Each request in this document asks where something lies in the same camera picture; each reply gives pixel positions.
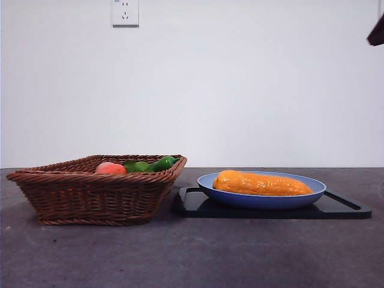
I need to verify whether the blue round plate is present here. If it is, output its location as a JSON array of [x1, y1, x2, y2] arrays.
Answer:
[[197, 172, 327, 210]]

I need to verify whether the green leaf vegetable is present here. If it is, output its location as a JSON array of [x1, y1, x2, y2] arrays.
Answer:
[[123, 160, 154, 174]]

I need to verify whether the white wall socket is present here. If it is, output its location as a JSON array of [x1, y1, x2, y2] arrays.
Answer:
[[112, 0, 140, 28]]

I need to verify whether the pink orange peach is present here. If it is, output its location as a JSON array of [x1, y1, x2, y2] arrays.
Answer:
[[95, 161, 127, 175]]

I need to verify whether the yellow corn cob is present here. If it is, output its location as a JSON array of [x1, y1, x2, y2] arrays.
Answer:
[[212, 170, 314, 197]]

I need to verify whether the brown wicker basket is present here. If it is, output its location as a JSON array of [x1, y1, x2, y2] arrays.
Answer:
[[5, 154, 188, 226]]

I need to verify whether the dark rectangular tray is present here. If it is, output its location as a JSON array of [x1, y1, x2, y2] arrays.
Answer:
[[172, 186, 373, 220]]

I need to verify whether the green pepper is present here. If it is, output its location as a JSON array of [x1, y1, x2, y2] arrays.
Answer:
[[146, 155, 181, 173]]

